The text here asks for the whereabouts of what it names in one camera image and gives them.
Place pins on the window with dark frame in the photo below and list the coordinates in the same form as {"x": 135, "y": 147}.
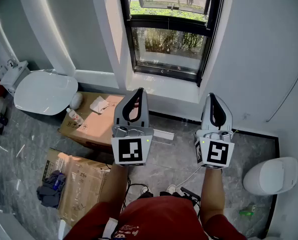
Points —
{"x": 148, "y": 19}

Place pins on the person's left white shoe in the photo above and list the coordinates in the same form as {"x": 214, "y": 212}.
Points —
{"x": 145, "y": 190}

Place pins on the black waist device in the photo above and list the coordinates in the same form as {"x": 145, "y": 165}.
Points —
{"x": 190, "y": 194}

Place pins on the chrome faucet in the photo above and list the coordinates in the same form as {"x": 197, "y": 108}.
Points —
{"x": 12, "y": 63}

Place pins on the white curved panel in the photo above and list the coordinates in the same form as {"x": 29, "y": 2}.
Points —
{"x": 6, "y": 229}

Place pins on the black baseboard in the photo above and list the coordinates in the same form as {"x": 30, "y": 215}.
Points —
{"x": 173, "y": 117}

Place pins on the white wash basin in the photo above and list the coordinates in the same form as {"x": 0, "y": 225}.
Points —
{"x": 13, "y": 77}

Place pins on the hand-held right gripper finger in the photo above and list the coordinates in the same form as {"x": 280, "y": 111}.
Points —
{"x": 206, "y": 114}
{"x": 228, "y": 120}

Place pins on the white trim piece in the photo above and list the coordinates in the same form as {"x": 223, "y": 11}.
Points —
{"x": 163, "y": 134}

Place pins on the grey cloth pile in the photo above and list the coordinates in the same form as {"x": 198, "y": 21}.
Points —
{"x": 49, "y": 196}

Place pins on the crumpled white cloth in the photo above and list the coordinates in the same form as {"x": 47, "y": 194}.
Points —
{"x": 98, "y": 105}

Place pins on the fixed glass pane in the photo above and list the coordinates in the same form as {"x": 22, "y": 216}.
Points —
{"x": 168, "y": 59}

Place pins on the white plastic bag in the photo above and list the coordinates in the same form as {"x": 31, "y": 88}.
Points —
{"x": 76, "y": 101}

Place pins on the clear plastic water bottle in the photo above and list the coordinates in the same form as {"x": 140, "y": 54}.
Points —
{"x": 76, "y": 116}

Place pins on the person's right forearm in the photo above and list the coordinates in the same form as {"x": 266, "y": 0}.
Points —
{"x": 212, "y": 194}

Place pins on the flattened cardboard box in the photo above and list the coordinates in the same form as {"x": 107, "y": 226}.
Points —
{"x": 83, "y": 184}

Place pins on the person's left forearm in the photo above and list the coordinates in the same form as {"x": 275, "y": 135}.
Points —
{"x": 115, "y": 186}

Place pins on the person's red shirt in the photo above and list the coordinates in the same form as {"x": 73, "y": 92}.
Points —
{"x": 158, "y": 219}

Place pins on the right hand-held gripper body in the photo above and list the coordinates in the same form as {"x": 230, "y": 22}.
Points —
{"x": 216, "y": 154}

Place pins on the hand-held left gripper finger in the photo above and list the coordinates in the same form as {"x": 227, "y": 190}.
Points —
{"x": 120, "y": 114}
{"x": 145, "y": 111}

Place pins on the small green object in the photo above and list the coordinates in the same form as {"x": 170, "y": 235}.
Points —
{"x": 247, "y": 212}

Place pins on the small white strip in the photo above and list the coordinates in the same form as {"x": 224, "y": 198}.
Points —
{"x": 20, "y": 151}

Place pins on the cardboard box with items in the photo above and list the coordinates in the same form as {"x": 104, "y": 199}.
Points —
{"x": 98, "y": 126}

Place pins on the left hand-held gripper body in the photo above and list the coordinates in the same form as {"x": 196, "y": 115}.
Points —
{"x": 130, "y": 150}

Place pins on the white toilet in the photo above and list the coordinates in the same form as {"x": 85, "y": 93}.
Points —
{"x": 46, "y": 91}

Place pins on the person's right white shoe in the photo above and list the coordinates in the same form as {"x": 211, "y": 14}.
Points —
{"x": 171, "y": 189}

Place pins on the person's white shoe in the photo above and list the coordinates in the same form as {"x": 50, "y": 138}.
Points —
{"x": 145, "y": 190}
{"x": 171, "y": 189}

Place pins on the black window frame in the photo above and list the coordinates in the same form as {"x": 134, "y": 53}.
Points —
{"x": 129, "y": 34}

